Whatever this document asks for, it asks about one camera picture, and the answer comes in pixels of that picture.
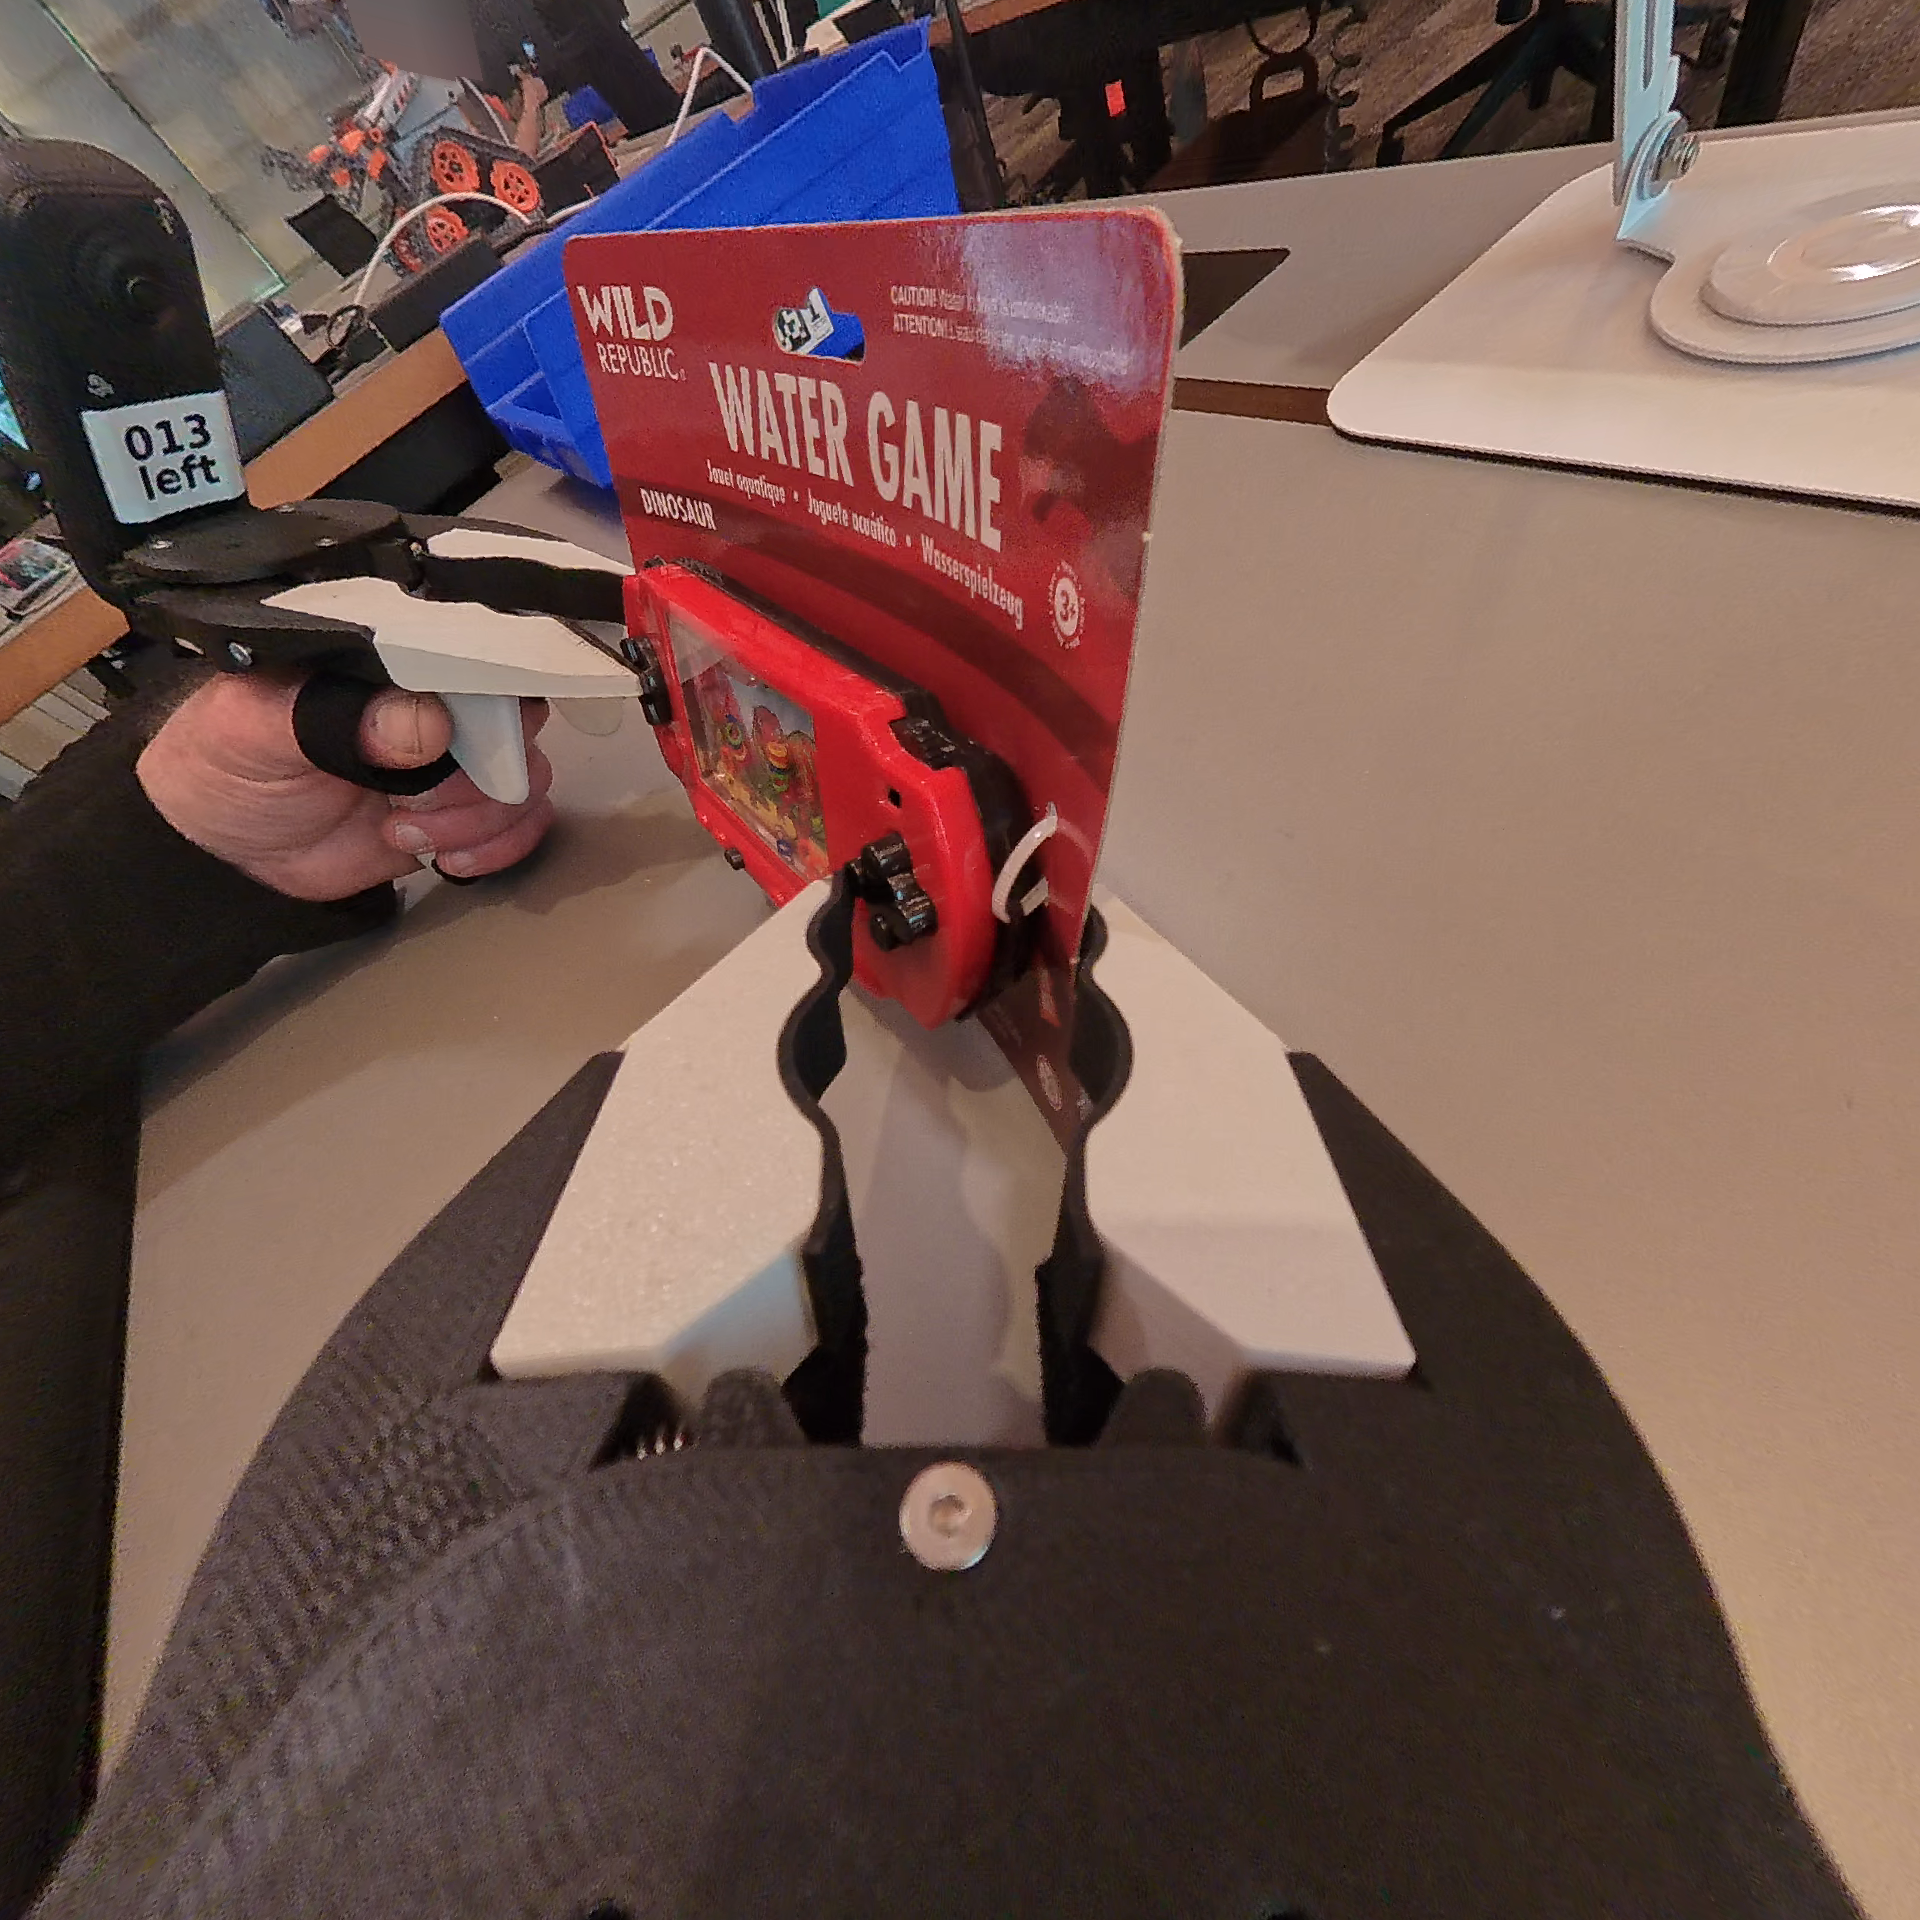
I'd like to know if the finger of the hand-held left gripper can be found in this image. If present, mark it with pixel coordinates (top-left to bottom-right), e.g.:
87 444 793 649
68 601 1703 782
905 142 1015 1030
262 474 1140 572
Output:
399 514 640 624
264 577 647 706

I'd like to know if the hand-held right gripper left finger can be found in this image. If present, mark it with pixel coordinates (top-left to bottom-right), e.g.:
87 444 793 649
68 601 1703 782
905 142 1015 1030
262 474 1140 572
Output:
488 878 868 1449

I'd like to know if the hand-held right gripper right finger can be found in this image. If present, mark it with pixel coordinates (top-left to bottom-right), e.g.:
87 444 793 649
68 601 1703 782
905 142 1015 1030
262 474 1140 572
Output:
1039 900 1419 1449

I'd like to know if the red handheld toy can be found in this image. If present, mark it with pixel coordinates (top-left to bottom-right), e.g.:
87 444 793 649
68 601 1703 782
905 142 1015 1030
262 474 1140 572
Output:
563 209 1183 1162

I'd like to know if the person's left forearm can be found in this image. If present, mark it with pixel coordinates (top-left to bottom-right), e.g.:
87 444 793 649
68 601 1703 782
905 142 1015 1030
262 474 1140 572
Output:
0 682 404 1187

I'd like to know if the person's left hand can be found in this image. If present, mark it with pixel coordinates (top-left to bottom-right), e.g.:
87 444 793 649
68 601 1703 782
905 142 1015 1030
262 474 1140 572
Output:
135 688 554 902

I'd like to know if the black storage crate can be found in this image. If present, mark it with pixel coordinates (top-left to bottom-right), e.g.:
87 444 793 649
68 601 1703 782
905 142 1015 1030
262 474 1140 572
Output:
218 306 338 441

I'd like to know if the orange black toy robot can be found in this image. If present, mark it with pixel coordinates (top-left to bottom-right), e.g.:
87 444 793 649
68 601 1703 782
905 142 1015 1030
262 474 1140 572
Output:
264 67 544 281

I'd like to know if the blue bin with tag sticker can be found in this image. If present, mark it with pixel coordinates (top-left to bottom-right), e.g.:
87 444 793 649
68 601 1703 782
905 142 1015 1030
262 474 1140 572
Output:
442 18 963 491

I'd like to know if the black pole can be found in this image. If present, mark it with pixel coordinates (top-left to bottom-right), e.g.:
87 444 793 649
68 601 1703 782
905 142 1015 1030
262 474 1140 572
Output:
930 0 1010 216

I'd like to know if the black desk mat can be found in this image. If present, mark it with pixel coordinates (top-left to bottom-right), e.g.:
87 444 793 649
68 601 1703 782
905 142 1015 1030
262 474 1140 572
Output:
1178 248 1292 356

